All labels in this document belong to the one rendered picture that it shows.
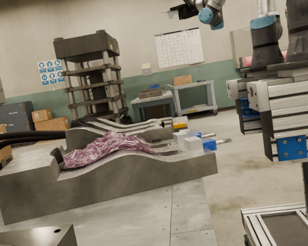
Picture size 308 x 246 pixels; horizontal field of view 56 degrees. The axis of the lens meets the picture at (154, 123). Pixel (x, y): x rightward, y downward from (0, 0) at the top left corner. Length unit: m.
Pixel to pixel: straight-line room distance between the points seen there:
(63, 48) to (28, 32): 3.30
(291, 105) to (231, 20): 6.98
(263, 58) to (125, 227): 1.10
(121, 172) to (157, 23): 7.13
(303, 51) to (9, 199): 0.89
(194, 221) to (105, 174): 0.24
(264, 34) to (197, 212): 1.06
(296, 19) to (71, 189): 0.80
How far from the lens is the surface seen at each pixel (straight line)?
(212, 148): 0.79
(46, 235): 0.44
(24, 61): 8.46
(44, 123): 7.91
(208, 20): 1.57
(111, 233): 0.55
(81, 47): 5.16
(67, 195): 0.69
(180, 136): 0.86
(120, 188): 0.68
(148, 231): 0.53
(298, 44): 1.00
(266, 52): 1.46
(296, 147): 1.04
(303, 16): 1.00
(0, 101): 1.69
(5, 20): 8.78
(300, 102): 0.97
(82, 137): 1.05
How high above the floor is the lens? 1.05
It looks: 8 degrees down
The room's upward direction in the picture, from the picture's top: 10 degrees counter-clockwise
